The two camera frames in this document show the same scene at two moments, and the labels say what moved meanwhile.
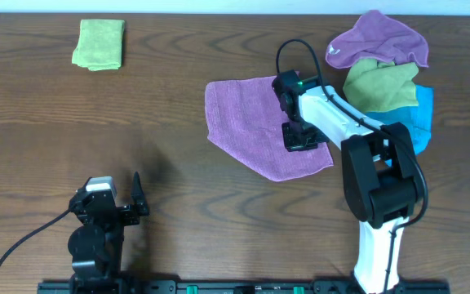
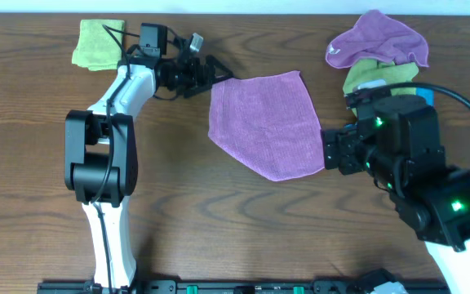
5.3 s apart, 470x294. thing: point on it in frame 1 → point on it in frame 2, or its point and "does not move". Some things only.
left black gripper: x=132 y=213 → x=199 y=81
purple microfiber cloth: x=246 y=121 does not move
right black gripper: x=294 y=145 → x=342 y=143
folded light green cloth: x=99 y=45 does not move
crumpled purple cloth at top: x=377 y=36 does not move
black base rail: x=241 y=287 does not move
